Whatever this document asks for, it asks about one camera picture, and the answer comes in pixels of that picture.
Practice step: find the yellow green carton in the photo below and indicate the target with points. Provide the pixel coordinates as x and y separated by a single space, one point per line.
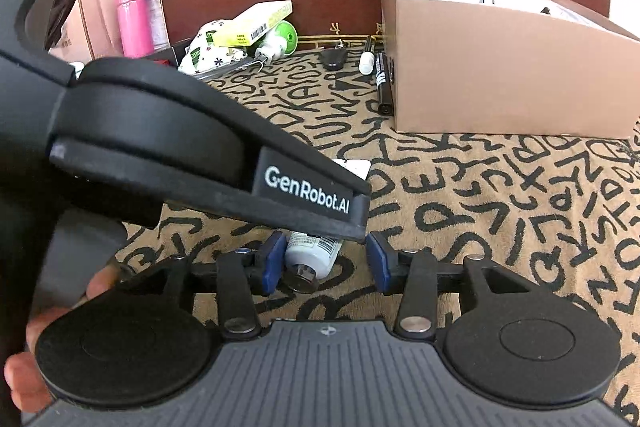
252 24

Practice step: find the white bottle with black cap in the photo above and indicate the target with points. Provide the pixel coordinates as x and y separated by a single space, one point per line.
315 257

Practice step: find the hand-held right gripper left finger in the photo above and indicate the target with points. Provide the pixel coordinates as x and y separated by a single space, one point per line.
273 264

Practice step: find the letter print tablecloth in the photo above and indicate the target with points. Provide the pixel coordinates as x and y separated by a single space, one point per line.
475 207

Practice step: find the person's left hand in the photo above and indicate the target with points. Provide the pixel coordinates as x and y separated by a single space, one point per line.
22 382

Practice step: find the pink water bottle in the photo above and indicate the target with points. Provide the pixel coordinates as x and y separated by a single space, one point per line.
134 19

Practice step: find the green and white bottle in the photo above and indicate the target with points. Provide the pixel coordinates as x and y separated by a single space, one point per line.
280 38

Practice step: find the white card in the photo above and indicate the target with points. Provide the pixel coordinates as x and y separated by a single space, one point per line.
354 169

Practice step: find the brown cardboard box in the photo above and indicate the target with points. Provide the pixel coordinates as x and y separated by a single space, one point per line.
500 72

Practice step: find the black key fob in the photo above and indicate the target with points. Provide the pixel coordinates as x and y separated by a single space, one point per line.
333 59

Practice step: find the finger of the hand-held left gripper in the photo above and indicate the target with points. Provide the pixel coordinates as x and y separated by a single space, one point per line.
300 219

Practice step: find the black marker pen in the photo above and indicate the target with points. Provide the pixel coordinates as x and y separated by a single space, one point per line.
384 84

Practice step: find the white marker pen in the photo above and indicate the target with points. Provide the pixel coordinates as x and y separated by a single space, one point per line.
366 59

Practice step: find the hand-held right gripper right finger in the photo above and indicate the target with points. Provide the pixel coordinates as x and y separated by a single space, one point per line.
379 264

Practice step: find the white patterned pouch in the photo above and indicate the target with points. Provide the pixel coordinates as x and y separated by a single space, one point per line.
207 49

